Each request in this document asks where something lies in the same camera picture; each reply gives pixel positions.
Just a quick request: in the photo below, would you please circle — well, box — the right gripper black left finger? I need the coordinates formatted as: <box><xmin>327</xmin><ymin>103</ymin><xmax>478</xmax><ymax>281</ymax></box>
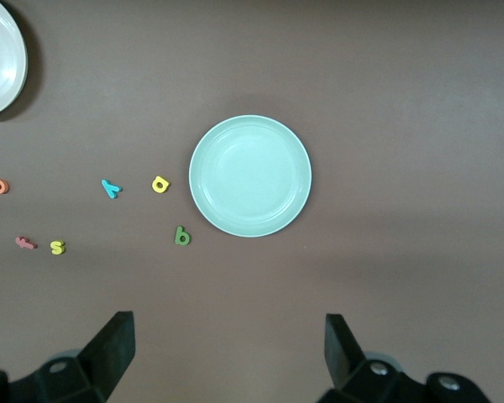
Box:
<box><xmin>33</xmin><ymin>311</ymin><xmax>136</xmax><ymax>403</ymax></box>

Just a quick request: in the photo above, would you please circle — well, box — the light green plate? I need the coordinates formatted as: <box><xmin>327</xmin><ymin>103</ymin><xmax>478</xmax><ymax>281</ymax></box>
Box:
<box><xmin>188</xmin><ymin>114</ymin><xmax>313</xmax><ymax>238</ymax></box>

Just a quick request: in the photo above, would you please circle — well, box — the cyan letter k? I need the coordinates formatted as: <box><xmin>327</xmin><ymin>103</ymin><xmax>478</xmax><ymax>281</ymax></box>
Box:
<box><xmin>100</xmin><ymin>179</ymin><xmax>123</xmax><ymax>200</ymax></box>

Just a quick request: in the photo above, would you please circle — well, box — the beige plate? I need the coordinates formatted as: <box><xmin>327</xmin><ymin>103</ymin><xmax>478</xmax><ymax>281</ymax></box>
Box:
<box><xmin>0</xmin><ymin>0</ymin><xmax>29</xmax><ymax>119</ymax></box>

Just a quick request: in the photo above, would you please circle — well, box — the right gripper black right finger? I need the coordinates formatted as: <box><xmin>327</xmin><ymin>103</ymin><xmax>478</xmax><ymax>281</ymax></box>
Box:
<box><xmin>317</xmin><ymin>313</ymin><xmax>429</xmax><ymax>403</ymax></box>

